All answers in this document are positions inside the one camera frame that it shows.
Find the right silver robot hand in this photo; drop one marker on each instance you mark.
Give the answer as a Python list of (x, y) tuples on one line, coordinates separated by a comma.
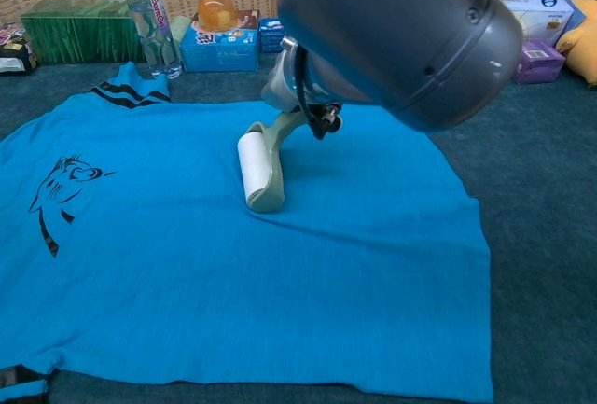
[(280, 82)]

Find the pale green lint roller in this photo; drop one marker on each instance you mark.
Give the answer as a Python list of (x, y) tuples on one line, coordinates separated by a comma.
[(256, 171)]

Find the blue cookie box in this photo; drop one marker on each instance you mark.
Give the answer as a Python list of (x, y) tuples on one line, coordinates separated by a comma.
[(270, 35)]

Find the blue snack box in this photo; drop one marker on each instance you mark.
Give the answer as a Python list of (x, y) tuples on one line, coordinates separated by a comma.
[(219, 51)]

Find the orange jelly cup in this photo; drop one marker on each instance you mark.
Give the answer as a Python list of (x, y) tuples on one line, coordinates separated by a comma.
[(217, 9)]

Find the pale green sponge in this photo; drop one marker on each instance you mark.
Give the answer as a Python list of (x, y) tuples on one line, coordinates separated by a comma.
[(179, 28)]

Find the clear plastic water bottle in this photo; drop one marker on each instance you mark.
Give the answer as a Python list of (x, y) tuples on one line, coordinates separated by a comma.
[(151, 26)]

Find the blue t-shirt with black print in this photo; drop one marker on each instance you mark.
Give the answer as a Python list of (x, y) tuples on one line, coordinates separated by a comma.
[(186, 259)]

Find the green grass print box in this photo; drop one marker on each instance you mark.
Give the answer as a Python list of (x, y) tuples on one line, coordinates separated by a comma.
[(79, 35)]

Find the dark snack packet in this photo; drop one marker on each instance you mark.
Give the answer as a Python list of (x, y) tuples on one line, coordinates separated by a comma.
[(16, 56)]

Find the white tissue pack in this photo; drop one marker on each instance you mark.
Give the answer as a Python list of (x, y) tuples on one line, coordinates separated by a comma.
[(541, 7)]

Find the pink purple snack packet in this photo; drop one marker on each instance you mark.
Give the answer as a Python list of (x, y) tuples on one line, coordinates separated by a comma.
[(7, 32)]

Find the yellow plush toy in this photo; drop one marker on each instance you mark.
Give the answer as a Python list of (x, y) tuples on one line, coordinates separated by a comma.
[(583, 40)]

